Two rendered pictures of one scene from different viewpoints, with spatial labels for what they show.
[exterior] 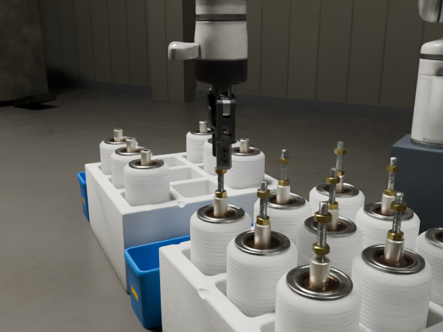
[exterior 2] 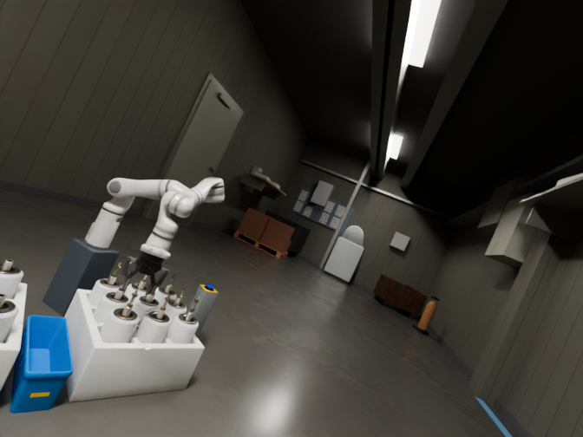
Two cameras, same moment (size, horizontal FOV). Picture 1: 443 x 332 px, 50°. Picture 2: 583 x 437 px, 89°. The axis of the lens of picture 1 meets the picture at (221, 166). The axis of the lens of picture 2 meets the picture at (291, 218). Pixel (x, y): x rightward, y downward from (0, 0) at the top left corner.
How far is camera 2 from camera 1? 1.26 m
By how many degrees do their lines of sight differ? 106
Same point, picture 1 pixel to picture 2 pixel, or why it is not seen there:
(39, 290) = not seen: outside the picture
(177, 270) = (121, 348)
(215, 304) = (157, 347)
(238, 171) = (13, 285)
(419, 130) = (101, 242)
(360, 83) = not seen: outside the picture
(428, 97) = (109, 229)
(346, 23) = not seen: outside the picture
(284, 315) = (190, 332)
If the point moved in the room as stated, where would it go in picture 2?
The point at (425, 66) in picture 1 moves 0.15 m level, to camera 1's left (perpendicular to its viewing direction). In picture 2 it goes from (112, 217) to (100, 220)
